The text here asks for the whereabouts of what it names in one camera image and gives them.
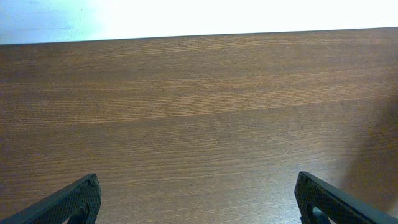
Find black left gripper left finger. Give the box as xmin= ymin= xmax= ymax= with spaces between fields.
xmin=1 ymin=174 xmax=101 ymax=224

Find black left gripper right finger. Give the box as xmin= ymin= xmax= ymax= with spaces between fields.
xmin=294 ymin=171 xmax=397 ymax=224

